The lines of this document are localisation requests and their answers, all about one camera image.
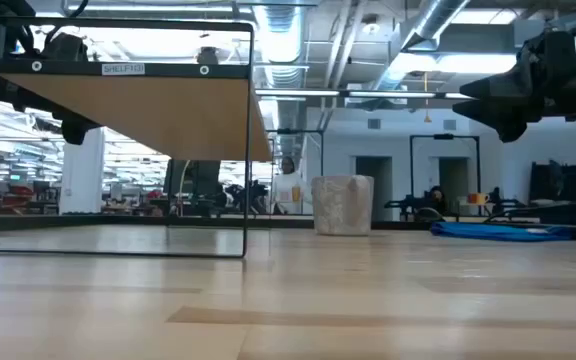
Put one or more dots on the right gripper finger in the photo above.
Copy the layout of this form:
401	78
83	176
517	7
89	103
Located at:
503	114
500	89

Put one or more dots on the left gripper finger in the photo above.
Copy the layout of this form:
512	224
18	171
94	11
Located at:
20	99
79	131

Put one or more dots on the white patterned mug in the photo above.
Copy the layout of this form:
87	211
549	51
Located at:
342	205

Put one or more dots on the white square pillar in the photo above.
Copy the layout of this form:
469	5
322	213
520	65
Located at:
82	170

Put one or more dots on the black equipment cases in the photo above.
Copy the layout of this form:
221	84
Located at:
565	182

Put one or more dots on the seated person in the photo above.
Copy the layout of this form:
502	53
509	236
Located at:
438	197

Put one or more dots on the ceiling strip light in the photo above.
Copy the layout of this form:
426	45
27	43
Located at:
298	92
393	94

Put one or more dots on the blue folded cloth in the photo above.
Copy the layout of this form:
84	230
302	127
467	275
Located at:
493	232

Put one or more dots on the yellow cup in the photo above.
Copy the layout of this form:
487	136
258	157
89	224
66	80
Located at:
296	194

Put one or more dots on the black metal gantry frame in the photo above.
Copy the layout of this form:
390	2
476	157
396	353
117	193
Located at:
293	131
443	136

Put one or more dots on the silver ventilation duct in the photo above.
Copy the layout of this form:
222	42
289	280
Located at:
428	25
278	40

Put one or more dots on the black aluminium table frame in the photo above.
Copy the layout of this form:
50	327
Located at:
118	221

